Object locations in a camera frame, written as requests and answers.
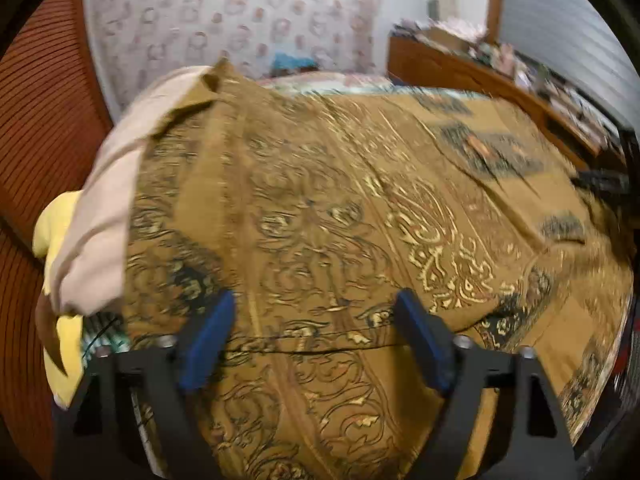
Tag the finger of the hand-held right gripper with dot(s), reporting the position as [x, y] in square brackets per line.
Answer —
[605, 181]

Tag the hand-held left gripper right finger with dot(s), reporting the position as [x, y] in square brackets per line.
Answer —
[425, 345]

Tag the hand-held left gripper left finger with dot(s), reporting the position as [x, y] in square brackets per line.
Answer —
[207, 345]

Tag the brown patterned shirt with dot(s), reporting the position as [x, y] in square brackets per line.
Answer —
[325, 210]

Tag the grey window blind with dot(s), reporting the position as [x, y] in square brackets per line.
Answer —
[550, 25]

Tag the beige cloth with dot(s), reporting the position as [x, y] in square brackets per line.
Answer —
[100, 210]

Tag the long wooden cabinet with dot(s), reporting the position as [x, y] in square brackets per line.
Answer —
[440, 67]

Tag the cardboard box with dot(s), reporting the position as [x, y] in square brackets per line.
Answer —
[445, 38]

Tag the floral bed sheet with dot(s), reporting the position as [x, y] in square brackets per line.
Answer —
[340, 81]

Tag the brown slatted wooden wardrobe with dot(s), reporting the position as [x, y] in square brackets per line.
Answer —
[40, 110]

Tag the teal box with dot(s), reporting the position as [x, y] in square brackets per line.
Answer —
[292, 62]

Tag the circle patterned sheer curtain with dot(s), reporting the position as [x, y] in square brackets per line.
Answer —
[225, 10]

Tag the wooden window frame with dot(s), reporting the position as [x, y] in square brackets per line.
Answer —
[496, 0]

